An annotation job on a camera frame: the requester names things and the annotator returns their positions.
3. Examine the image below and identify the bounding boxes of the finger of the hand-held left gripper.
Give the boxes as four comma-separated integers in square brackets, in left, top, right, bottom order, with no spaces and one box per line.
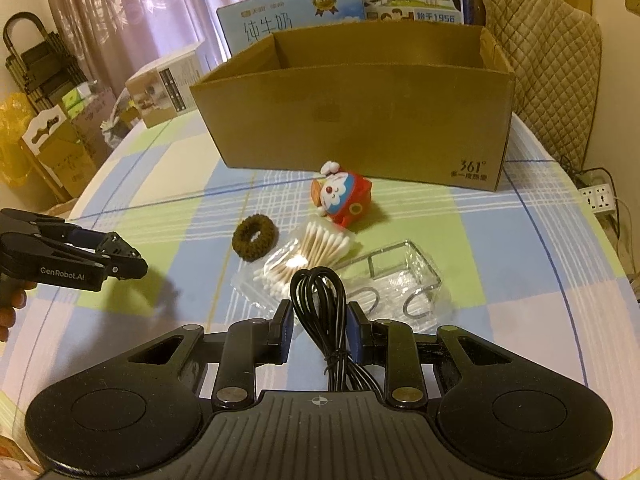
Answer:
[45,222,141,261]
[97,250,149,281]

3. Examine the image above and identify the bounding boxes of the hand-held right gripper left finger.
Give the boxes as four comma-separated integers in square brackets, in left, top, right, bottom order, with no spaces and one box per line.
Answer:
[127,300,296,413]

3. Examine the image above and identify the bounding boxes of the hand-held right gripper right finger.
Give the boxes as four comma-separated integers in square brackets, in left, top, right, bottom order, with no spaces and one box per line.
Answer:
[347,301,511,411]

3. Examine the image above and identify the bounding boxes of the black cable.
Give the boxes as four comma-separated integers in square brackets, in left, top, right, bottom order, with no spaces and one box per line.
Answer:
[291,267,381,393]

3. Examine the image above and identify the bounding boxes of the clear plastic holder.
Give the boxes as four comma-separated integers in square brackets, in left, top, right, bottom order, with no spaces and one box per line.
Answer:
[345,240,453,333]

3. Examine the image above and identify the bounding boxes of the pack of cotton swabs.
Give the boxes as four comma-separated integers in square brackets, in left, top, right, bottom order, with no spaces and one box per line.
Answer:
[234,215,360,317]

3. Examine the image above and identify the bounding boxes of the brown hair scrunchie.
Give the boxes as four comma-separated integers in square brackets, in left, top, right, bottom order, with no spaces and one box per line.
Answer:
[231,214,278,262]

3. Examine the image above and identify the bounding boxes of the red cartoon cat toy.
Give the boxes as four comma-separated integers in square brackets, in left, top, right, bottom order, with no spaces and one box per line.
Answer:
[310,160,375,228]

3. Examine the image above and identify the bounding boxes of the brown cardboard box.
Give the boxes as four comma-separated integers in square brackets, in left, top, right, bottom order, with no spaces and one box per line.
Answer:
[189,24,516,192]

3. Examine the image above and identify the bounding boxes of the person's left hand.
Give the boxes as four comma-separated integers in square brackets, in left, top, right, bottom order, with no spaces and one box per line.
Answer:
[0,285,28,343]

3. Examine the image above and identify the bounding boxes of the brown cardboard carton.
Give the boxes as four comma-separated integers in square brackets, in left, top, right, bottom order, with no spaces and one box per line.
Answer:
[70,87,118,161]

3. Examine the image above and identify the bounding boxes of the open cardboard carton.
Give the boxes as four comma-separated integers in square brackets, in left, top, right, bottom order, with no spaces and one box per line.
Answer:
[100,95,138,148]

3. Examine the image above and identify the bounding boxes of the yellow plastic bag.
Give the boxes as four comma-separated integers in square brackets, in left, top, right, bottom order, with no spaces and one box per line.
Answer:
[0,92,38,186]

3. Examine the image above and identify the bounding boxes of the green tissue packets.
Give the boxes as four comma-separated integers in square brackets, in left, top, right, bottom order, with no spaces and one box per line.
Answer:
[60,85,93,116]

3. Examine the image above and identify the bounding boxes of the checked tablecloth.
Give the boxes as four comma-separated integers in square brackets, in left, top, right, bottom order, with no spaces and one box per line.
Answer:
[0,107,628,461]

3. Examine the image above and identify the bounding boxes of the white appliance box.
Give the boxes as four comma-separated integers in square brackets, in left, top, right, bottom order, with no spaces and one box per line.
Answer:
[125,42,221,129]

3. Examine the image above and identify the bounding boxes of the black folding cart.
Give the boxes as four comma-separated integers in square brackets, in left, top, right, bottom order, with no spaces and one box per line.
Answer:
[2,12,88,116]

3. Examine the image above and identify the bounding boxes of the pink curtain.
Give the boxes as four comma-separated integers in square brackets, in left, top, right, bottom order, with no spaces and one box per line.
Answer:
[40,0,356,81]

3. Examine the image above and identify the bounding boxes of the white power strip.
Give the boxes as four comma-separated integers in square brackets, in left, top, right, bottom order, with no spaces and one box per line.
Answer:
[577,182,618,213]

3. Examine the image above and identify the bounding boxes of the light blue milk carton box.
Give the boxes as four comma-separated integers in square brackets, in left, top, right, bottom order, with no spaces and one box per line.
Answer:
[216,0,363,58]

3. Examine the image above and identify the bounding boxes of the chair with quilted cover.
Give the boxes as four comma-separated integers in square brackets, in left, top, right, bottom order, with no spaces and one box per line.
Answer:
[472,0,603,171]

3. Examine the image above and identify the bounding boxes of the brown box with handle cutout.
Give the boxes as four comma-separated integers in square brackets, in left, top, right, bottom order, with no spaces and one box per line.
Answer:
[20,107,98,201]

